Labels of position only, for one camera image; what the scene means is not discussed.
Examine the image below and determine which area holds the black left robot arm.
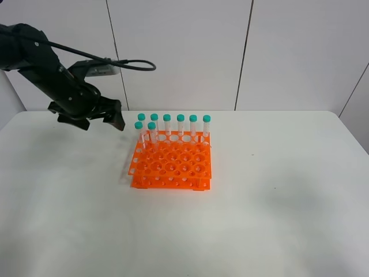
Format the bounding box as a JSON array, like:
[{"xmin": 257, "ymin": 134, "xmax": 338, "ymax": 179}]
[{"xmin": 1, "ymin": 24, "xmax": 125, "ymax": 131}]

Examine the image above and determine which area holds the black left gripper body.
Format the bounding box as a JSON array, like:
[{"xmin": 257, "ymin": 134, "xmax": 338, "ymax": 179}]
[{"xmin": 47, "ymin": 84, "xmax": 109, "ymax": 120}]

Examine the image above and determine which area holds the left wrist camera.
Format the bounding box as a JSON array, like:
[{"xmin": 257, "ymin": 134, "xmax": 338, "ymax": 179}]
[{"xmin": 68, "ymin": 60, "xmax": 120, "ymax": 80}]

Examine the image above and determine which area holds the second row left tube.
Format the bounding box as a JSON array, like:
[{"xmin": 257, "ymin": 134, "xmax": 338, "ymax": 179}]
[{"xmin": 134, "ymin": 121, "xmax": 146, "ymax": 149}]

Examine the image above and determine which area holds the orange test tube rack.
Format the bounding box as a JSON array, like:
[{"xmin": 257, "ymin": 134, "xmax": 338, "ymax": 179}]
[{"xmin": 128, "ymin": 130, "xmax": 212, "ymax": 191}]

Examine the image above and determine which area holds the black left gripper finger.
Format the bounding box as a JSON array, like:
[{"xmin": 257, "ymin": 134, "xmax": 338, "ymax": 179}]
[
  {"xmin": 58, "ymin": 114, "xmax": 90, "ymax": 130},
  {"xmin": 103, "ymin": 99, "xmax": 125, "ymax": 132}
]

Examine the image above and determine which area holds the green-capped test tube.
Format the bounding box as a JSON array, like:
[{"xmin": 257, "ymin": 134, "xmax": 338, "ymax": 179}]
[{"xmin": 148, "ymin": 122, "xmax": 159, "ymax": 151}]

